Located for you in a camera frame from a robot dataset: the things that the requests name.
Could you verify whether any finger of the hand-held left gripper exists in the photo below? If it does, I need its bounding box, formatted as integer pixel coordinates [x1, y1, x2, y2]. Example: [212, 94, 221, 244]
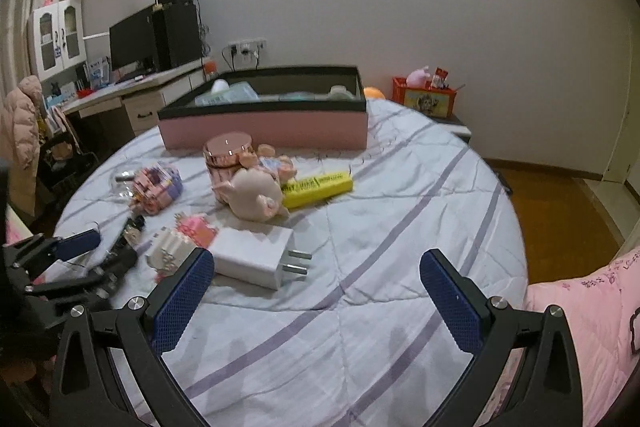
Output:
[24, 247, 140, 312]
[1, 228, 102, 283]

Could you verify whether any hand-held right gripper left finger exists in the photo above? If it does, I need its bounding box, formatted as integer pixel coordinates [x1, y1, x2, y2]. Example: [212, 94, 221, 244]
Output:
[49, 247, 216, 427]

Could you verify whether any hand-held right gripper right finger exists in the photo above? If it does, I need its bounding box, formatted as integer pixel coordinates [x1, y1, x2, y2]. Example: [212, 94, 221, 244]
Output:
[419, 248, 586, 427]

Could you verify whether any clear plastic ball with stick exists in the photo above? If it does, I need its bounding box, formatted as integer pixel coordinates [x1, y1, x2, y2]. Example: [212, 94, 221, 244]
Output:
[108, 166, 151, 203]

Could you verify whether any jar with rose gold lid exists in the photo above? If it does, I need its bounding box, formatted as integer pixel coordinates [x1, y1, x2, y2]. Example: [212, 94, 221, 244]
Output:
[202, 131, 256, 188]

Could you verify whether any pink storage box black rim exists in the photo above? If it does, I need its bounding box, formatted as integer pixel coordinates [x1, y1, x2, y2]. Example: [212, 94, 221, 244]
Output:
[157, 65, 370, 152]

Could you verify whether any pink white block toy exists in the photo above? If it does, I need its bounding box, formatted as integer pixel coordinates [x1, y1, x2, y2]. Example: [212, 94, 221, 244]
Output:
[144, 214, 221, 278]

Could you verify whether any black chair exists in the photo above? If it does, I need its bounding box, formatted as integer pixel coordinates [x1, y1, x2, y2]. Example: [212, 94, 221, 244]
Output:
[35, 131, 102, 208]

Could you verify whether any white plug charger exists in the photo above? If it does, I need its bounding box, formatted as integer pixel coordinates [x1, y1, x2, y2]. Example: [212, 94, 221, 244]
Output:
[209, 226, 314, 292]

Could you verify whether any pink purple block toy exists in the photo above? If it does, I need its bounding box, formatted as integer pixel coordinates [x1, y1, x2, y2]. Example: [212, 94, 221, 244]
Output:
[129, 162, 184, 216]

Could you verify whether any pink puffer coat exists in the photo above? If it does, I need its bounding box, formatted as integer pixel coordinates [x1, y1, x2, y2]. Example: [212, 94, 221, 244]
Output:
[0, 75, 45, 219]

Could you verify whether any pink pig figurine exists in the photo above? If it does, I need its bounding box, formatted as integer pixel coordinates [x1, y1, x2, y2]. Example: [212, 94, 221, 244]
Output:
[212, 166, 291, 222]

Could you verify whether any pink printed quilt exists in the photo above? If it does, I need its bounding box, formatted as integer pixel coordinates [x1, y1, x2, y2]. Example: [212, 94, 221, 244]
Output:
[492, 246, 640, 427]

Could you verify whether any white desk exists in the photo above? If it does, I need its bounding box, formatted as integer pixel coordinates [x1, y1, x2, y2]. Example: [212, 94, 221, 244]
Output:
[59, 59, 217, 148]

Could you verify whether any small doll blue dress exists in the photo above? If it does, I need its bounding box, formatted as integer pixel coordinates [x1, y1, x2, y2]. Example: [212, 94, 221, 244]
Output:
[255, 144, 296, 183]

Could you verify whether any blue white box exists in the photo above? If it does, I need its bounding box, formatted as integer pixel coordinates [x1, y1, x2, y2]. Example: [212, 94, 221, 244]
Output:
[87, 56, 111, 89]

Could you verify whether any yellow oblong box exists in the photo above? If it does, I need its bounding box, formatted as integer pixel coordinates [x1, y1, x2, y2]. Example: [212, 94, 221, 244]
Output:
[280, 170, 354, 210]

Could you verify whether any low white bench dark top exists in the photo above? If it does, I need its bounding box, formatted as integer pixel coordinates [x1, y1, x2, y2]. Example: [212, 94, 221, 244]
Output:
[439, 106, 474, 144]

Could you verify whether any red crate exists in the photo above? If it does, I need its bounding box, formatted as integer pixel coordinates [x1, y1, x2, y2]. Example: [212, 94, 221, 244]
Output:
[392, 76, 459, 118]

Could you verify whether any white glass door cabinet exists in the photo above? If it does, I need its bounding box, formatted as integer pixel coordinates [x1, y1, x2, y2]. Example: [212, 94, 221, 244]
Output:
[27, 0, 89, 80]

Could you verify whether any black computer monitor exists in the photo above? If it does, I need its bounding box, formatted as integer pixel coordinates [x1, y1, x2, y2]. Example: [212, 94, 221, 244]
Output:
[108, 4, 159, 76]

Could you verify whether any clear plastic box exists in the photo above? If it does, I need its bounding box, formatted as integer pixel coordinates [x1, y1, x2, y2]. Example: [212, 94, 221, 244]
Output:
[194, 81, 261, 106]

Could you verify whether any pink plush toy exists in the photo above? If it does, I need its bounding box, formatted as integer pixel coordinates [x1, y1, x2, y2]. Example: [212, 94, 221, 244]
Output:
[405, 65, 432, 88]

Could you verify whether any black speaker tower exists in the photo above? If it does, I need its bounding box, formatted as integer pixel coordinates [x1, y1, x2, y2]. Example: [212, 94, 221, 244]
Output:
[151, 2, 204, 70]

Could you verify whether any teal round shell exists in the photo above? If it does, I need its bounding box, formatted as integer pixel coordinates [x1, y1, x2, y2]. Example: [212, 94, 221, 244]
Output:
[279, 91, 331, 102]

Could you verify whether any black power cable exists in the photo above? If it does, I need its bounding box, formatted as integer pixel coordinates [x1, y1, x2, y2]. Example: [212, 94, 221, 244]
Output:
[221, 44, 261, 70]

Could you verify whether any white door frame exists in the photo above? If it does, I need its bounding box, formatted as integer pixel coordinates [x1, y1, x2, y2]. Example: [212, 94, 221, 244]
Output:
[601, 56, 640, 188]

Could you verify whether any white wall socket strip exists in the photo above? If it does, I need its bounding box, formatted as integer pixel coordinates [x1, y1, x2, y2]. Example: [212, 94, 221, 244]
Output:
[227, 37, 268, 53]

